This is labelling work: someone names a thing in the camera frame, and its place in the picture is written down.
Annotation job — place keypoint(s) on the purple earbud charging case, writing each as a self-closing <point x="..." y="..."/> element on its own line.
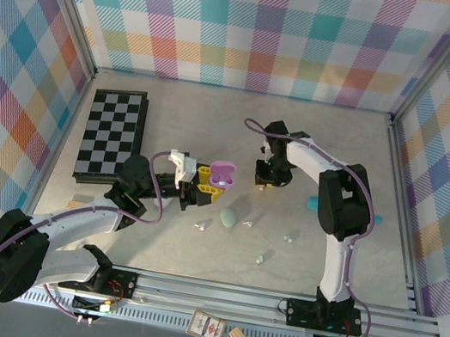
<point x="224" y="175"/>

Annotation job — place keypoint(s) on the mint green earbud charging case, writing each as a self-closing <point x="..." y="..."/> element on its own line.
<point x="228" y="217"/>

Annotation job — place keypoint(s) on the teal cylindrical tube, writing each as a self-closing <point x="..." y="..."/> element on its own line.
<point x="312" y="203"/>

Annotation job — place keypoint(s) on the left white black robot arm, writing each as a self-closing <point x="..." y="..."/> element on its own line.
<point x="81" y="217"/>

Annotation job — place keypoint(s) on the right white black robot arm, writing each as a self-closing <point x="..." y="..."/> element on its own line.
<point x="335" y="258"/>

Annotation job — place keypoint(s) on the black white folding chessboard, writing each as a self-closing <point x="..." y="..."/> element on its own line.
<point x="110" y="126"/>

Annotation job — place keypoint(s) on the playing card box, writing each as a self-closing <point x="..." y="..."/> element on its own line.
<point x="207" y="327"/>

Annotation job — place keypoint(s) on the left black controller box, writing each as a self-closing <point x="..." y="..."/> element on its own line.
<point x="88" y="303"/>

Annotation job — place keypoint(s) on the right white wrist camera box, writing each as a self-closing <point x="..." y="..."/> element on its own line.
<point x="269" y="155"/>

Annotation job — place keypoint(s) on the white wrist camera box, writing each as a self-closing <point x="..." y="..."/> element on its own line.
<point x="269" y="155"/>
<point x="183" y="170"/>

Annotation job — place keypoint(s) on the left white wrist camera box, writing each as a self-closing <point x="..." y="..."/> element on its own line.
<point x="183" y="170"/>

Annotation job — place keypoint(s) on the left aluminium floor rail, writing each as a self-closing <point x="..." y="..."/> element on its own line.
<point x="77" y="107"/>

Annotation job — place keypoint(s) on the aluminium floor rail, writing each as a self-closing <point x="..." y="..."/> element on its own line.
<point x="77" y="107"/>
<point x="400" y="186"/>

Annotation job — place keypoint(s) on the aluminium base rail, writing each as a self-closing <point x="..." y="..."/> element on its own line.
<point x="207" y="296"/>

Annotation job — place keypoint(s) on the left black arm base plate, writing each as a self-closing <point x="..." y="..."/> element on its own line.
<point x="124" y="279"/>

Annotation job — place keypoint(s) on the right aluminium floor rail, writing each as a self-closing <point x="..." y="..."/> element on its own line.
<point x="400" y="186"/>

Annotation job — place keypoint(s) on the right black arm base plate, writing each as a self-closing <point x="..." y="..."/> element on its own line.
<point x="300" y="310"/>

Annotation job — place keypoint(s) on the left aluminium corner post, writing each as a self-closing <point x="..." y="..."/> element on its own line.
<point x="68" y="3"/>

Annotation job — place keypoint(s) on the aluminium corner post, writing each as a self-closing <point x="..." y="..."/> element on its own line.
<point x="439" y="62"/>
<point x="68" y="3"/>

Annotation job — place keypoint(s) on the right aluminium corner post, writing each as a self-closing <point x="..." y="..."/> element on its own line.
<point x="439" y="62"/>

